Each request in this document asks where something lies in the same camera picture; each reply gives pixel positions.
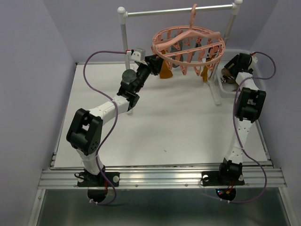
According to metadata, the beige sock in basket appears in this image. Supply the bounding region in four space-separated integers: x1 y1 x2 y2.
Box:
221 68 238 92

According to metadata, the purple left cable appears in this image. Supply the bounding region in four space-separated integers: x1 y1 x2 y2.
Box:
84 50 117 206

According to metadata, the white plastic basket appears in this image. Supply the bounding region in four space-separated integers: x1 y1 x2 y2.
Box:
216 49 256 98

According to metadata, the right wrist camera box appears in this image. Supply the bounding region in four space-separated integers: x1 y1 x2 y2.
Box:
252 54 258 64

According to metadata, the white drying rack stand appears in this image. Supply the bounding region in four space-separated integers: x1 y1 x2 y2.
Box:
117 0 243 105

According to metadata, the pink round clip hanger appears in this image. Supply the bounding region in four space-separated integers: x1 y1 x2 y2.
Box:
151 4 225 76

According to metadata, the maroon white striped sock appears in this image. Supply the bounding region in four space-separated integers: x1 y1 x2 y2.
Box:
221 75 232 84

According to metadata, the mustard brown striped sock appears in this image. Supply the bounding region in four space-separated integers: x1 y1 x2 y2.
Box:
201 48 217 82

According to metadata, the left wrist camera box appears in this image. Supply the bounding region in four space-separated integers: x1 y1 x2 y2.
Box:
131 48 147 65

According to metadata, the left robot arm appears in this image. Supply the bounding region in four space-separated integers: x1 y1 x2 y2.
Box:
66 55 163 187

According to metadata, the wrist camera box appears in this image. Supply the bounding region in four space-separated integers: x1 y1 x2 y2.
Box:
131 48 147 65
252 54 258 64

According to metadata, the aluminium mounting rail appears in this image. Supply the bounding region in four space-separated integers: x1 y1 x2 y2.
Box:
38 163 287 190

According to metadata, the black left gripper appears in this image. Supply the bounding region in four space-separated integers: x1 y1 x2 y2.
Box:
134 54 164 93

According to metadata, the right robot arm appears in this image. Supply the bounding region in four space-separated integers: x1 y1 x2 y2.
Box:
216 53 266 186

